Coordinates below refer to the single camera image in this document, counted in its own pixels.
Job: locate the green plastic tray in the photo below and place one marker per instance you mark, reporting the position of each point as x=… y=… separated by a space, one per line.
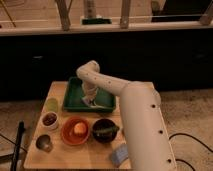
x=73 y=98

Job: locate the orange plate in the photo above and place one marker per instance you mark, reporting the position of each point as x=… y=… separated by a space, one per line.
x=67 y=132

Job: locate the orange fruit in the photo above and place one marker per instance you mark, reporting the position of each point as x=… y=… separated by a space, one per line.
x=80 y=128

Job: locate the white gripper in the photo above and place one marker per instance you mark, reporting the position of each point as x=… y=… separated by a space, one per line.
x=90 y=90

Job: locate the green box on shelf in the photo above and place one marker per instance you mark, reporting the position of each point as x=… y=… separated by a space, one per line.
x=94 y=21

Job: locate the green cucumber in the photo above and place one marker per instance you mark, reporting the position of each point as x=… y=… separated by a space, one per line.
x=107 y=130

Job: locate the metal cup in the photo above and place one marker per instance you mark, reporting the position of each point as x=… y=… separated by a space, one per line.
x=44 y=143

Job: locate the grey blue towel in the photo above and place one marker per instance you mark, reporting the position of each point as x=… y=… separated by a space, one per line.
x=88 y=102

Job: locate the pale green bean pod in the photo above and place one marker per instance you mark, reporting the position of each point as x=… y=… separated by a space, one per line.
x=100 y=107

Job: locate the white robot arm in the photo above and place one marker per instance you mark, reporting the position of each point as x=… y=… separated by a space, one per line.
x=145 y=132

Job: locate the black pole stand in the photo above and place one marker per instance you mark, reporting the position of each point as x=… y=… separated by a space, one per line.
x=17 y=147

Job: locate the light green cup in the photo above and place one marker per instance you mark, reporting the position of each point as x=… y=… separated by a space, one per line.
x=52 y=105

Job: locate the blue sponge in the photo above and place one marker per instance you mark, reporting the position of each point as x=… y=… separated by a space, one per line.
x=119 y=155

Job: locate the white cup with contents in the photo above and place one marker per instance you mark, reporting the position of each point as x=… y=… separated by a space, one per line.
x=50 y=121

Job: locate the dark brown bowl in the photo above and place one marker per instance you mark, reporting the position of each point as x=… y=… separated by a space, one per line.
x=103 y=138

